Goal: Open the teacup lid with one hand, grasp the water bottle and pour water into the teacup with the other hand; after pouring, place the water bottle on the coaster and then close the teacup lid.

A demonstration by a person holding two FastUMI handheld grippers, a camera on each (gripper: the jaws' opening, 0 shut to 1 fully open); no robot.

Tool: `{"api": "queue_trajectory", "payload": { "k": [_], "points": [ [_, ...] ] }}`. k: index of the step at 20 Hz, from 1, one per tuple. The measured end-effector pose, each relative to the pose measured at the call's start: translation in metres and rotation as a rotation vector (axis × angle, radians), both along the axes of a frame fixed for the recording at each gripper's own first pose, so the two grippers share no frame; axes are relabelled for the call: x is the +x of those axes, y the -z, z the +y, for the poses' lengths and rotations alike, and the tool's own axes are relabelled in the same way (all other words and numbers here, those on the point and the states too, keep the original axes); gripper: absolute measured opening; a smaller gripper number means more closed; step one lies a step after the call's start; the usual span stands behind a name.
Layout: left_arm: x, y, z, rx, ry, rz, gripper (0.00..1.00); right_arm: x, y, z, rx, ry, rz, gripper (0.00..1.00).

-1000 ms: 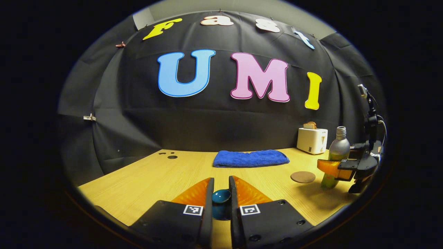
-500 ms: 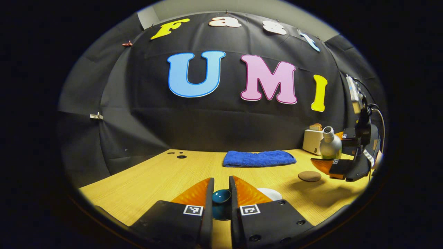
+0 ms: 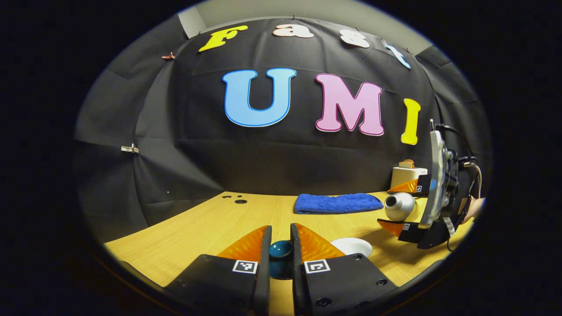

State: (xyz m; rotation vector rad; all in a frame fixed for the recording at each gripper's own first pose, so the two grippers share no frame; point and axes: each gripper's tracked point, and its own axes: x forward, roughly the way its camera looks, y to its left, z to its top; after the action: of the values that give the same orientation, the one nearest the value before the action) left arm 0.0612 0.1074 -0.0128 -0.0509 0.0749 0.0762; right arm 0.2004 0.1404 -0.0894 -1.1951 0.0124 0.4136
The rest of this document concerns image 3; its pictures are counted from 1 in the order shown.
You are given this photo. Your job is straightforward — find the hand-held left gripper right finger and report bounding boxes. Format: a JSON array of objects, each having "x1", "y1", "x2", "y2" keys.
[{"x1": 290, "y1": 223, "x2": 398, "y2": 316}]

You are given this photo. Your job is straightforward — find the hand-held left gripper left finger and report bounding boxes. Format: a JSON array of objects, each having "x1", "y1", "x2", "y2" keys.
[{"x1": 165, "y1": 225, "x2": 273, "y2": 316}]

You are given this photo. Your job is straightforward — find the blue teacup lid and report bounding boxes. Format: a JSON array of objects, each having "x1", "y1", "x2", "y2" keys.
[{"x1": 269, "y1": 240, "x2": 294, "y2": 280}]

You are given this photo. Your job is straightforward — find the silver water bottle green label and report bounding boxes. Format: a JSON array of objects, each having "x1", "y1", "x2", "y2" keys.
[{"x1": 385, "y1": 192, "x2": 417, "y2": 221}]

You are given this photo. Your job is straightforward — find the white teacup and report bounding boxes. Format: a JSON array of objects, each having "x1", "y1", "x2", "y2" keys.
[{"x1": 330, "y1": 237, "x2": 373, "y2": 258}]

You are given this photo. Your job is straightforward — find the white toaster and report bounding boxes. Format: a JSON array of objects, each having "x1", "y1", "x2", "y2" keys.
[{"x1": 391, "y1": 167, "x2": 428, "y2": 190}]

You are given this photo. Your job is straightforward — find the blue towel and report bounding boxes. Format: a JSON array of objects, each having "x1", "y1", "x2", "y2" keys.
[{"x1": 294, "y1": 193, "x2": 384, "y2": 215}]

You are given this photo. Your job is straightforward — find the black backdrop cloth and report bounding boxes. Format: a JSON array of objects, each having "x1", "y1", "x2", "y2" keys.
[{"x1": 72, "y1": 17, "x2": 492, "y2": 244}]

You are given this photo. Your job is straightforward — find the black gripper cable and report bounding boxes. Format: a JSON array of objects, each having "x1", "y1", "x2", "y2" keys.
[{"x1": 435, "y1": 124, "x2": 483, "y2": 198}]

